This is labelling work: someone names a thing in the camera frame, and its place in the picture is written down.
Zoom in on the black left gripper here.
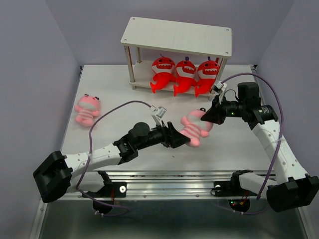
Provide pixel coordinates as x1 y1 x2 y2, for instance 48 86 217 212
136 120 190 150

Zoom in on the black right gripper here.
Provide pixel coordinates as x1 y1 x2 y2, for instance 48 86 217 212
200 94 246 125

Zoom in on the pink striped plush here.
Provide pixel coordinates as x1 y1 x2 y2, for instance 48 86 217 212
74 94 101 127
180 108 214 148

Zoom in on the red shark plush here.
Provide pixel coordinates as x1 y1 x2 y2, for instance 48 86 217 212
150 56 176 94
173 57 197 97
194 56 220 97

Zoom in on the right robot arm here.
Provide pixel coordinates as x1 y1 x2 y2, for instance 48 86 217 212
201 82 319 212

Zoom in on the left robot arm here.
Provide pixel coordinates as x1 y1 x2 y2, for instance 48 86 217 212
33 122 190 203

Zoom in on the white two-tier shelf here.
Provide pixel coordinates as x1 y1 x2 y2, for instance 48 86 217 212
121 17 232 90

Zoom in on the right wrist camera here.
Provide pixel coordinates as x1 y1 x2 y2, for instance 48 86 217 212
212 81 227 95

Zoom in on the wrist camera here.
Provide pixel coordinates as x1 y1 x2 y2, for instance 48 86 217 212
212 81 227 95
150 106 166 125

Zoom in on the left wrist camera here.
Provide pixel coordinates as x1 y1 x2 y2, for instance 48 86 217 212
150 106 166 125

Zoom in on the aluminium table edge rail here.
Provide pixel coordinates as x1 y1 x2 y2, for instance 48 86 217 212
39 170 305 200

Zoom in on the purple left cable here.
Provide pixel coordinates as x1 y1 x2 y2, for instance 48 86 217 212
75 100 155 217

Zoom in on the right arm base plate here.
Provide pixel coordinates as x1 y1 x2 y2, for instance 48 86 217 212
210 179 260 198

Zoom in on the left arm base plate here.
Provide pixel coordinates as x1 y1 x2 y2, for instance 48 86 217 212
86 182 127 198

